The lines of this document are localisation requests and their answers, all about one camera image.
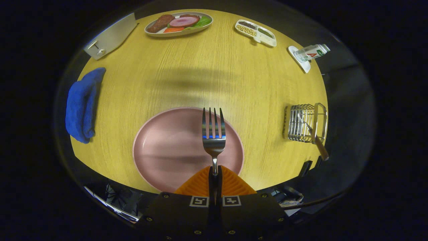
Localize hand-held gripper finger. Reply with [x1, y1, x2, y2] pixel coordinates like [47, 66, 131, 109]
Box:
[135, 166, 216, 240]
[216, 166, 290, 240]

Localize metal fork wooden handle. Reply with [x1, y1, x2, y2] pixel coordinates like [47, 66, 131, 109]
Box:
[202, 107, 226, 177]

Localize metal spoon wooden handle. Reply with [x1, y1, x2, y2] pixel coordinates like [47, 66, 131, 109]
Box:
[296, 112, 330, 162]

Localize pink plate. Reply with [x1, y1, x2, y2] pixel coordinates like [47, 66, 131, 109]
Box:
[133, 107, 244, 194]

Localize white square coaster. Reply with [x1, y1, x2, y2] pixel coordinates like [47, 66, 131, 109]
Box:
[288, 46, 311, 74]

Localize blue towel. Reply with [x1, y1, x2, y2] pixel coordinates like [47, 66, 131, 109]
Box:
[65, 67, 106, 144]

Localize white divided tray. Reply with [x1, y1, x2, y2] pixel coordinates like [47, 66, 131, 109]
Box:
[234, 19, 277, 47]

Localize grey food plate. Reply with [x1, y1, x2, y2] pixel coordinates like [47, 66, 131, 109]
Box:
[144, 12, 213, 37]

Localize pile of yellow beans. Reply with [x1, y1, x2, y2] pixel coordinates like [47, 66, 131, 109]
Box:
[236, 25, 257, 36]

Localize white drink bottle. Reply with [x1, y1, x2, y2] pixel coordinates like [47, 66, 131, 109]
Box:
[294, 44, 331, 63]

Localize green lettuce leaf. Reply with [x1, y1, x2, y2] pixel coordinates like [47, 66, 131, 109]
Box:
[192, 16, 212, 28]

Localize pink ham slice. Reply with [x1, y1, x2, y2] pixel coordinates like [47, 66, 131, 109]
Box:
[169, 17, 200, 27]

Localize large brown steak piece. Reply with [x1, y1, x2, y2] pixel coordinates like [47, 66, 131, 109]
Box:
[146, 14, 175, 33]

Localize white toaster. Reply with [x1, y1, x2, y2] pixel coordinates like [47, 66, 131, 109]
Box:
[83, 13, 138, 60]

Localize metal wire basket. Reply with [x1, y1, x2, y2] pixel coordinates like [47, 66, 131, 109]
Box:
[283, 103, 328, 144]

